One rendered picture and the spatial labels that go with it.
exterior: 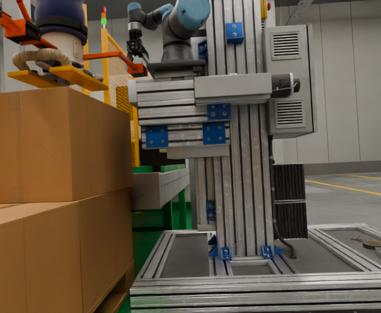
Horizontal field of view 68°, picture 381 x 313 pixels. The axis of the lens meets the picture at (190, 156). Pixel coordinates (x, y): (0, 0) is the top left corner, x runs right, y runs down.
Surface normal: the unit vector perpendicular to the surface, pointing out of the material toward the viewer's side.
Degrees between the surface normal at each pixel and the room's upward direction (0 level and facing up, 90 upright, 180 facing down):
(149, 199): 90
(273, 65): 90
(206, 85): 90
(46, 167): 90
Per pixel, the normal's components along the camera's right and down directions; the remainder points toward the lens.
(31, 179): -0.15, -0.01
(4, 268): 0.99, -0.05
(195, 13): 0.36, 0.08
